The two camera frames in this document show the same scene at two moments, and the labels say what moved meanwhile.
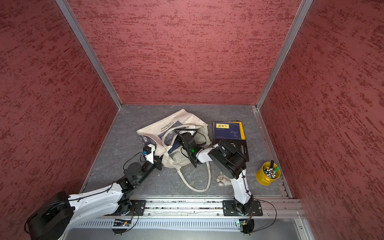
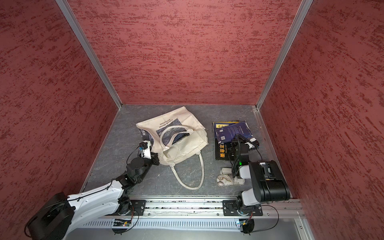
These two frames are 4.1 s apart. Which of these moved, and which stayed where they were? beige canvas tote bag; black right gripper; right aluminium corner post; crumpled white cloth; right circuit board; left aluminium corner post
Moved: beige canvas tote bag; black right gripper
Stayed: left aluminium corner post; right aluminium corner post; right circuit board; crumpled white cloth
